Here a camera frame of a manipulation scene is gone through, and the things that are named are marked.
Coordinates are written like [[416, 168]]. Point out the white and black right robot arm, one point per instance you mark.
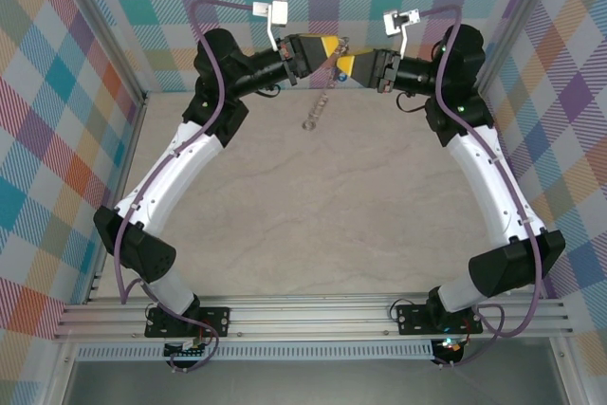
[[488, 187]]

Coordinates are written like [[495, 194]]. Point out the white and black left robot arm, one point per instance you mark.
[[171, 187]]

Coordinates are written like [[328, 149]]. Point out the grey metal panel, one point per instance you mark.
[[308, 383]]

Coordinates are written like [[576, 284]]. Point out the aluminium frame post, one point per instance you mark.
[[61, 376], [105, 30], [566, 372], [514, 21]]

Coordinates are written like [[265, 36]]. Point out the aluminium side rail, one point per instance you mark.
[[125, 158]]

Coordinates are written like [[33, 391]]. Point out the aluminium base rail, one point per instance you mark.
[[308, 315]]

